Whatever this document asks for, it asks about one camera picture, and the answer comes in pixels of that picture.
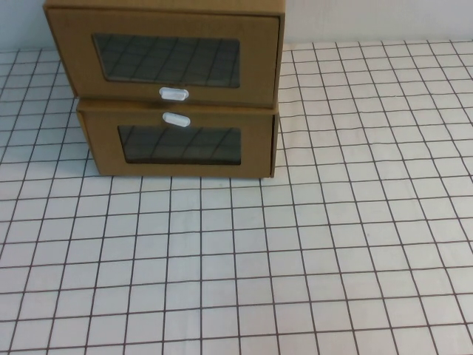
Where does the brown cardboard shoe box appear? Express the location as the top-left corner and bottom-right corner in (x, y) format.
(75, 96), (281, 180)

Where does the white plastic drawer handle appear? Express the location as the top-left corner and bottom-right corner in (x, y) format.
(157, 86), (191, 102)
(161, 111), (193, 129)

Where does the brown cardboard drawer with window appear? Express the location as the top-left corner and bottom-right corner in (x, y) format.
(45, 7), (282, 109)

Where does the brown cardboard box sleeve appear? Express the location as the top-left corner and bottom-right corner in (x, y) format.
(43, 0), (287, 110)

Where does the white grid tablecloth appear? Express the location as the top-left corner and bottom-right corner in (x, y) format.
(0, 38), (473, 355)

